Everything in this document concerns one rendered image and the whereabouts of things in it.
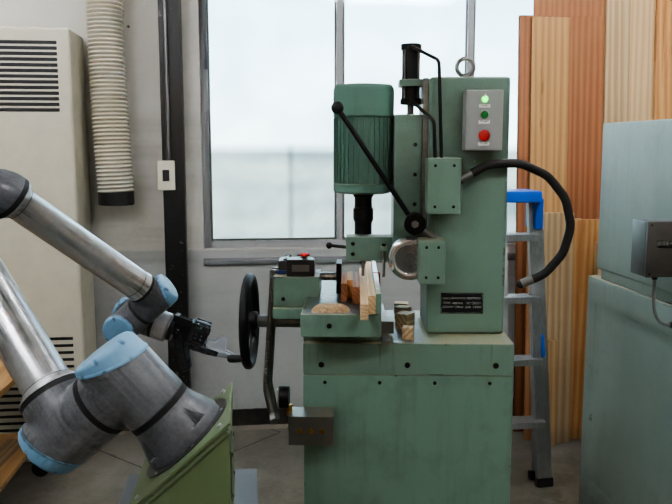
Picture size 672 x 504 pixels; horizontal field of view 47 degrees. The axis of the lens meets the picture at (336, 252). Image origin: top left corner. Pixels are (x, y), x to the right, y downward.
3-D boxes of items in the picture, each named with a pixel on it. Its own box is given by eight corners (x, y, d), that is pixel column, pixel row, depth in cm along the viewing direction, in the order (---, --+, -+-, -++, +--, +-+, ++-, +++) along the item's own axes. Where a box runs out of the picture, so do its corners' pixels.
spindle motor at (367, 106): (334, 191, 236) (334, 87, 232) (391, 191, 236) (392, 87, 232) (332, 195, 219) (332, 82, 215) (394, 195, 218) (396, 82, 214)
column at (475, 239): (419, 316, 243) (423, 83, 234) (490, 317, 243) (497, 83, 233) (426, 333, 221) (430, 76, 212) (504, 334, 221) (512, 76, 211)
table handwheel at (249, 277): (247, 268, 247) (233, 278, 218) (310, 268, 246) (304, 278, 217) (248, 358, 249) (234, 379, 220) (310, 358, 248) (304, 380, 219)
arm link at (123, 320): (122, 305, 216) (134, 294, 228) (92, 330, 218) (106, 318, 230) (145, 330, 217) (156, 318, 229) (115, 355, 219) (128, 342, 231)
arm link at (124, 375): (175, 398, 161) (115, 337, 158) (115, 447, 163) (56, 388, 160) (188, 371, 175) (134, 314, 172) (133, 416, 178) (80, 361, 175)
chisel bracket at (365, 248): (346, 262, 234) (346, 234, 233) (392, 262, 233) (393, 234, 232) (345, 265, 226) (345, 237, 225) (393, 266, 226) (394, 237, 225)
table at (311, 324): (284, 293, 261) (284, 275, 260) (375, 293, 261) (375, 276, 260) (263, 337, 201) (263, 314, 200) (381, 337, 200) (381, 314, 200)
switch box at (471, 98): (461, 150, 214) (462, 91, 212) (498, 150, 214) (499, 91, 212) (464, 150, 208) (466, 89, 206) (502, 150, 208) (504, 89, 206)
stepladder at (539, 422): (480, 478, 316) (479, 189, 313) (540, 475, 319) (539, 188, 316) (493, 492, 300) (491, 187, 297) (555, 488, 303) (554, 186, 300)
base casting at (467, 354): (311, 335, 256) (311, 308, 255) (486, 336, 255) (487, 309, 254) (303, 375, 212) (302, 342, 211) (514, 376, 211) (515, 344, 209)
